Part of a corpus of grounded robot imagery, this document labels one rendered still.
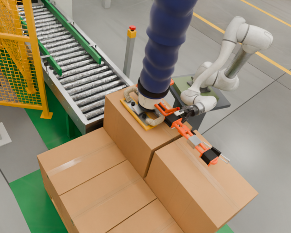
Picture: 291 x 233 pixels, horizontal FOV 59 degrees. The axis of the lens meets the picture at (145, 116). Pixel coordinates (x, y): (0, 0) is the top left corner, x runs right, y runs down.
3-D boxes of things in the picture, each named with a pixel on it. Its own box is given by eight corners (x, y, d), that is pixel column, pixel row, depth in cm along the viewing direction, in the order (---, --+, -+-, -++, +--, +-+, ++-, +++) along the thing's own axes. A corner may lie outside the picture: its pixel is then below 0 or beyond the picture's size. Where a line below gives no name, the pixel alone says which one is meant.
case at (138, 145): (102, 127, 233) (105, 95, 203) (138, 112, 253) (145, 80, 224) (142, 179, 205) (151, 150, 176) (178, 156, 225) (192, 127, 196)
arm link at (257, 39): (214, 75, 251) (235, 82, 250) (209, 89, 245) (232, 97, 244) (249, 18, 180) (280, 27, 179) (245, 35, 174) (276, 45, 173)
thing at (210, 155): (198, 156, 163) (201, 152, 159) (206, 151, 167) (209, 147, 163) (208, 167, 159) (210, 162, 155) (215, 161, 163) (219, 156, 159)
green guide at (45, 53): (-1, 6, 338) (-3, -1, 331) (8, 4, 343) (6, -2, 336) (52, 78, 263) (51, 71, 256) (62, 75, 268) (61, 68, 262)
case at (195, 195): (144, 180, 204) (154, 151, 175) (182, 158, 224) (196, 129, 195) (196, 249, 176) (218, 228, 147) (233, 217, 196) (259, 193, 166)
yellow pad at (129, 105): (119, 101, 199) (120, 96, 195) (130, 96, 204) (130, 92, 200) (146, 131, 183) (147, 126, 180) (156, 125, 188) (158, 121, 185)
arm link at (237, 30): (223, 38, 179) (242, 44, 179) (233, 11, 176) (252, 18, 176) (220, 40, 192) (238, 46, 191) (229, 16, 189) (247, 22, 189)
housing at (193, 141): (185, 142, 170) (187, 138, 166) (193, 137, 173) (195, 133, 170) (193, 150, 166) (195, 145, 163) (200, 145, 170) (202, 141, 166)
